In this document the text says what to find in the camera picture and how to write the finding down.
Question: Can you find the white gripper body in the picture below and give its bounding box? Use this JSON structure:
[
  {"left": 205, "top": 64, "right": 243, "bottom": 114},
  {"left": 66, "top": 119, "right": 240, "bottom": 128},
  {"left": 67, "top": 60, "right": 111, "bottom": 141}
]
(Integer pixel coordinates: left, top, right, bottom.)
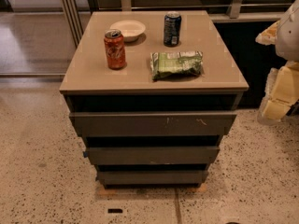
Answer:
[{"left": 270, "top": 61, "right": 299, "bottom": 106}]

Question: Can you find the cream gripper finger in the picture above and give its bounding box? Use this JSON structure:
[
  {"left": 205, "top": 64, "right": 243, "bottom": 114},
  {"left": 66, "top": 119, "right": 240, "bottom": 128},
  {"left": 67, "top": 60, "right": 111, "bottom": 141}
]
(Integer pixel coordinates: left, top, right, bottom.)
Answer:
[
  {"left": 261, "top": 100, "right": 291, "bottom": 120},
  {"left": 255, "top": 21, "right": 278, "bottom": 46}
]

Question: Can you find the grey drawer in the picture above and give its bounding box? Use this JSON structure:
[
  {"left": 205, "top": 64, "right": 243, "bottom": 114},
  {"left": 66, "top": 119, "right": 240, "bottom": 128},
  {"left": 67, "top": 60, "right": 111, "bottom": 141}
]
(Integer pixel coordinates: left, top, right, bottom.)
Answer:
[
  {"left": 97, "top": 170, "right": 208, "bottom": 186},
  {"left": 69, "top": 111, "right": 236, "bottom": 137},
  {"left": 84, "top": 147, "right": 220, "bottom": 165}
]

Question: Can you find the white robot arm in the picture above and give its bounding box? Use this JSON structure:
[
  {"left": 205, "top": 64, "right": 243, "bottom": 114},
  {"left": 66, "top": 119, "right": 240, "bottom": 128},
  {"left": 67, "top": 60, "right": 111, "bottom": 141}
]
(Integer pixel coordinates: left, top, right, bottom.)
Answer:
[{"left": 255, "top": 0, "right": 299, "bottom": 124}]

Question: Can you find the grey drawer cabinet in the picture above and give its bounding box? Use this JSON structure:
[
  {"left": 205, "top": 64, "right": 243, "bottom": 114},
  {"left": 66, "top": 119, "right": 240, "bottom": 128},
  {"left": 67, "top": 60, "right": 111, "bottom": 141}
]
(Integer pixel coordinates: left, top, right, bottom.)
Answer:
[{"left": 59, "top": 10, "right": 249, "bottom": 189}]

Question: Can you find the grey bottom drawer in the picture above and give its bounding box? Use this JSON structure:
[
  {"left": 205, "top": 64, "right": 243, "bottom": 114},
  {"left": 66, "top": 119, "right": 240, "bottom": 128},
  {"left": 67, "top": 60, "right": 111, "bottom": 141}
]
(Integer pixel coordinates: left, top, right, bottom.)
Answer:
[{"left": 97, "top": 170, "right": 208, "bottom": 186}]

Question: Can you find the grey top drawer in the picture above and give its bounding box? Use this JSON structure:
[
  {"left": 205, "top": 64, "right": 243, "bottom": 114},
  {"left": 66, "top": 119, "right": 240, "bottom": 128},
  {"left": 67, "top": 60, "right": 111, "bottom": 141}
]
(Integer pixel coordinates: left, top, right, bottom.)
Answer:
[{"left": 69, "top": 111, "right": 236, "bottom": 137}]

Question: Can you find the blue soda can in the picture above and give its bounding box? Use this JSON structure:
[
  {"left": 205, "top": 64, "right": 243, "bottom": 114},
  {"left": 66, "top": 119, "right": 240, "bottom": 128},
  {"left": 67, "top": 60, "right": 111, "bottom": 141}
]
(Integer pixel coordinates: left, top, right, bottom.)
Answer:
[{"left": 164, "top": 11, "right": 181, "bottom": 47}]

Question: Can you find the green chip bag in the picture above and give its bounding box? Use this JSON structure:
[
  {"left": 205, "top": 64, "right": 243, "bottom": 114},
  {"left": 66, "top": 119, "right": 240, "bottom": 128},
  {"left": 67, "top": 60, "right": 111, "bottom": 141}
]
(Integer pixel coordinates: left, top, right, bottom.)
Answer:
[{"left": 150, "top": 50, "right": 203, "bottom": 80}]

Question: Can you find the white bowl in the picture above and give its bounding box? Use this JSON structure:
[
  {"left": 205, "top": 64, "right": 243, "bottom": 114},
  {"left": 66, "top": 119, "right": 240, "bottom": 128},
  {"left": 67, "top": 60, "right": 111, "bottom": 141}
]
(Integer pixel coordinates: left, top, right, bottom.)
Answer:
[{"left": 110, "top": 20, "right": 146, "bottom": 42}]

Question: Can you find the orange soda can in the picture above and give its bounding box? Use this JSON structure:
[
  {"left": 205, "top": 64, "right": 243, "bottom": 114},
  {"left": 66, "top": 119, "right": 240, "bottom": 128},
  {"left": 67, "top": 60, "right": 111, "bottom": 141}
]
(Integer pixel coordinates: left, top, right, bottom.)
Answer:
[{"left": 104, "top": 29, "right": 126, "bottom": 70}]

